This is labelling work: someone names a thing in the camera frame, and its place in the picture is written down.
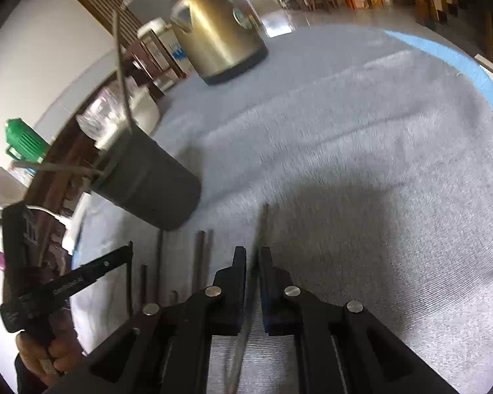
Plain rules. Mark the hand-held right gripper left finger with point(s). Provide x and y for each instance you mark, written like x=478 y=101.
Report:
x=240 y=283

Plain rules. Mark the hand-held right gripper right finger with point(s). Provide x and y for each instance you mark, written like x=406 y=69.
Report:
x=267 y=287

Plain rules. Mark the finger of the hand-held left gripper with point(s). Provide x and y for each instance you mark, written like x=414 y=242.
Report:
x=90 y=273

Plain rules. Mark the dark metal chopstick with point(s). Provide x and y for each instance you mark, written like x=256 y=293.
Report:
x=128 y=291
x=264 y=221
x=122 y=74
x=53 y=167

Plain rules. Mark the dark grey chopstick holder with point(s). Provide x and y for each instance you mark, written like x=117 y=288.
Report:
x=156 y=184

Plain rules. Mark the person's left hand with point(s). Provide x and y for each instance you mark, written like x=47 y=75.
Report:
x=63 y=353

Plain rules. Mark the green thermos flask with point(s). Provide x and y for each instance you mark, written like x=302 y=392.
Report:
x=26 y=141

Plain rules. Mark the plastic-wrapped glass jar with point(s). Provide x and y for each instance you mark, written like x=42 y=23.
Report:
x=102 y=115

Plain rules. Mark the grey tablecloth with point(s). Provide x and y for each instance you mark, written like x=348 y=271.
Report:
x=332 y=139

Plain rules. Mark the white ceramic bowl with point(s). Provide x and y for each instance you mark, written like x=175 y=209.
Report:
x=146 y=111

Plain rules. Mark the golden electric kettle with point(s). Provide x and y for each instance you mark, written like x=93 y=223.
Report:
x=217 y=33

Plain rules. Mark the brown slatted door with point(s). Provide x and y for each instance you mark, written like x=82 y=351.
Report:
x=107 y=0

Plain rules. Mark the blue table cover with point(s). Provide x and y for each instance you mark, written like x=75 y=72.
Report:
x=468 y=65

